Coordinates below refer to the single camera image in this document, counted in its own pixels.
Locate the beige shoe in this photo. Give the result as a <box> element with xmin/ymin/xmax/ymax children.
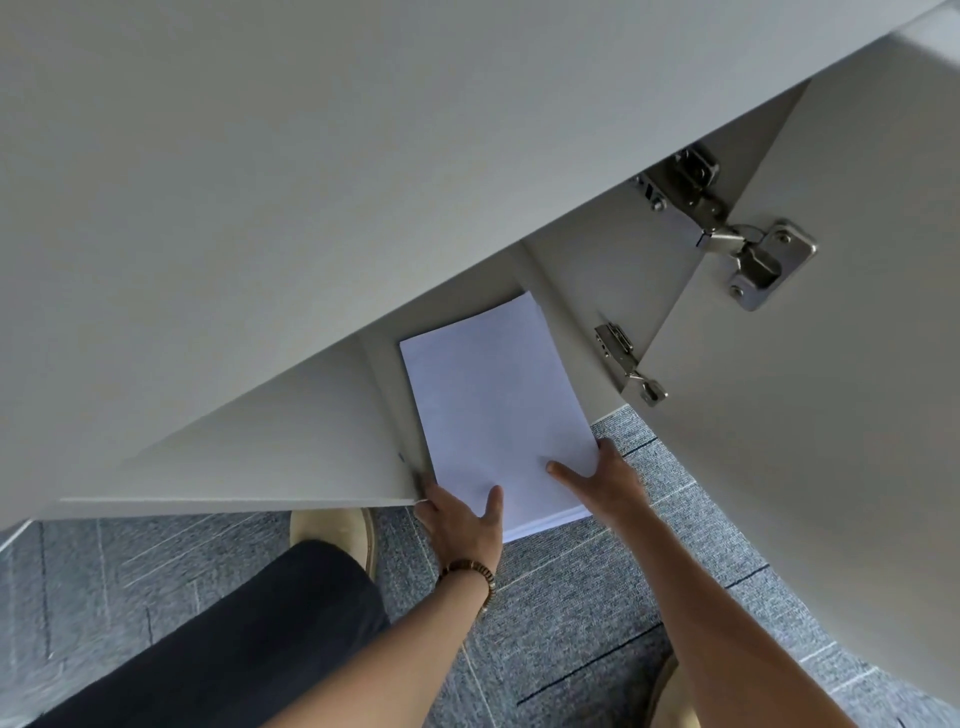
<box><xmin>646</xmin><ymin>654</ymin><xmax>702</xmax><ymax>728</ymax></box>
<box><xmin>289</xmin><ymin>507</ymin><xmax>378</xmax><ymax>582</ymax></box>

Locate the brown beaded bracelet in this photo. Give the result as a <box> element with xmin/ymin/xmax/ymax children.
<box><xmin>436</xmin><ymin>558</ymin><xmax>498</xmax><ymax>610</ymax></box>

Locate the person's left forearm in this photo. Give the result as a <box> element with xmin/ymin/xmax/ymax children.
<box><xmin>262</xmin><ymin>571</ymin><xmax>496</xmax><ymax>728</ymax></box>

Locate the beige right shoe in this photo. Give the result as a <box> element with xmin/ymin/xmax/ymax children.
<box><xmin>646</xmin><ymin>654</ymin><xmax>702</xmax><ymax>728</ymax></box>

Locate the person's left hand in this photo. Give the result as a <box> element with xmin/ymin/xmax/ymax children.
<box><xmin>413</xmin><ymin>483</ymin><xmax>505</xmax><ymax>577</ymax></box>

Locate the grey cabinet door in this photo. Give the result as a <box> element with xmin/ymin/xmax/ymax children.
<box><xmin>619</xmin><ymin>0</ymin><xmax>960</xmax><ymax>695</ymax></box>

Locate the grey cabinet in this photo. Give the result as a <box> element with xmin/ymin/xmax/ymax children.
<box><xmin>0</xmin><ymin>0</ymin><xmax>960</xmax><ymax>531</ymax></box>

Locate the beige left shoe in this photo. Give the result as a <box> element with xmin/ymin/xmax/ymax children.
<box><xmin>289</xmin><ymin>507</ymin><xmax>378</xmax><ymax>582</ymax></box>

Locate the person's dark trouser leg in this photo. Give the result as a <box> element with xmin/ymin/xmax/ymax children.
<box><xmin>22</xmin><ymin>540</ymin><xmax>393</xmax><ymax>728</ymax></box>

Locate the large metal cabinet hinge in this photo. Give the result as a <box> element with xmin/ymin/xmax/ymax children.
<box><xmin>636</xmin><ymin>144</ymin><xmax>819</xmax><ymax>312</ymax></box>

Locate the stack of white paper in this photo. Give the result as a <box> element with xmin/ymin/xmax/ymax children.
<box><xmin>399</xmin><ymin>291</ymin><xmax>600</xmax><ymax>544</ymax></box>

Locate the person's right forearm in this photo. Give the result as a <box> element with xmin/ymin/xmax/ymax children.
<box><xmin>600</xmin><ymin>495</ymin><xmax>860</xmax><ymax>728</ymax></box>

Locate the small metal cabinet hinge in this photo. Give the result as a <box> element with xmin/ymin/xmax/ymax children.
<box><xmin>594</xmin><ymin>322</ymin><xmax>669</xmax><ymax>407</ymax></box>

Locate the person's right hand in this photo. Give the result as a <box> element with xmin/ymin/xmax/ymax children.
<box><xmin>546</xmin><ymin>438</ymin><xmax>652</xmax><ymax>520</ymax></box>

